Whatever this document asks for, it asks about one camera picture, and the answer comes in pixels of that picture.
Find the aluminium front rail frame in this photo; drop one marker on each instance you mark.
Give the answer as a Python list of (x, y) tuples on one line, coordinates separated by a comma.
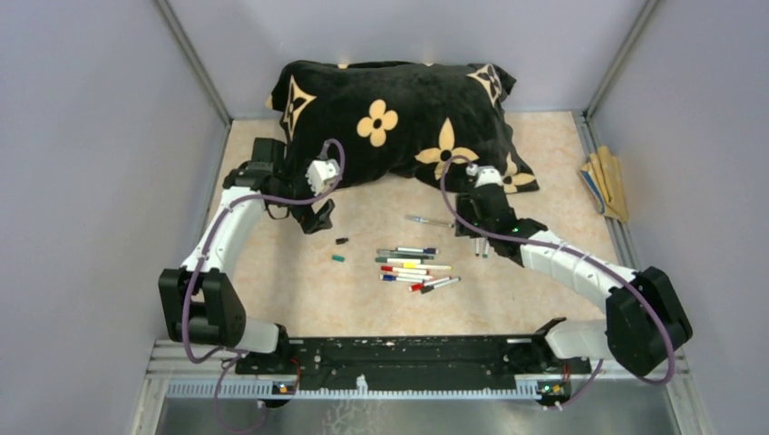
[(170, 362)]

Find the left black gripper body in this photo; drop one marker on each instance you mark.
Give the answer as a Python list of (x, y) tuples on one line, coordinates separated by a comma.
[(310, 210)]

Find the dark green pen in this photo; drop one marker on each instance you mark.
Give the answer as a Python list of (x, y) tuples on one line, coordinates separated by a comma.
[(403, 258)]

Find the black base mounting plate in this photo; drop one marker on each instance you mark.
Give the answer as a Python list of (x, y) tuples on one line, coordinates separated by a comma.
[(401, 363)]

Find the black floral pillow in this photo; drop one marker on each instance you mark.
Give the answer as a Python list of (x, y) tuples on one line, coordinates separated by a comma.
[(421, 121)]

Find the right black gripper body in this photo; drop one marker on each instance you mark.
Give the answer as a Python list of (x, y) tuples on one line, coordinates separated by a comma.
[(465, 207)]

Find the white cable duct strip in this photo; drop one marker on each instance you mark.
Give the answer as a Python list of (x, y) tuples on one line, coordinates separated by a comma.
[(268, 390)]

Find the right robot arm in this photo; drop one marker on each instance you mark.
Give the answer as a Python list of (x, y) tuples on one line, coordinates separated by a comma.
[(644, 321)]

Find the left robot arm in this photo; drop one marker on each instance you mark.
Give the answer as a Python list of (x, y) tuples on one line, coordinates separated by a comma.
[(199, 302)]

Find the white marker red cap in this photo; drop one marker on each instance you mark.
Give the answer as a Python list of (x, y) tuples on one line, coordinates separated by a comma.
[(401, 270)]

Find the folded tan cloth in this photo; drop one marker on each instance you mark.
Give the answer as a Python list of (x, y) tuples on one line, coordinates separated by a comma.
[(601, 175)]

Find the white marker yellow cap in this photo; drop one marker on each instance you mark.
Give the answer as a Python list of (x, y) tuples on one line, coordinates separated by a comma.
[(426, 266)]

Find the white marker pink cap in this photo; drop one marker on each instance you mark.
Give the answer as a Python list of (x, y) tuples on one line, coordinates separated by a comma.
[(419, 277)]

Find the white marker blue cap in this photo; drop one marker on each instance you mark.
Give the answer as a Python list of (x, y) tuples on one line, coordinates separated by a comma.
[(397, 278)]

